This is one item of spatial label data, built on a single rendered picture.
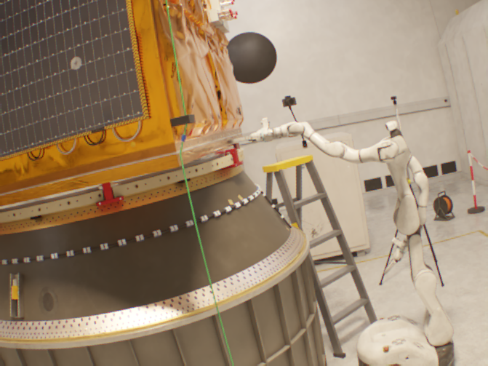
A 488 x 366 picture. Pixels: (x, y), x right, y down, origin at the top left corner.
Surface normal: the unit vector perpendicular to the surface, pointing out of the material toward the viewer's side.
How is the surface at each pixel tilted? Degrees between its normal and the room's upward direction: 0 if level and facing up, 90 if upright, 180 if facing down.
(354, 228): 90
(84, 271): 62
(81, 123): 90
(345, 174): 90
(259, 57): 90
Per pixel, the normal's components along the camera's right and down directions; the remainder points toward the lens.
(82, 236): 0.08, -0.41
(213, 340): 0.56, -0.04
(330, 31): -0.07, 0.11
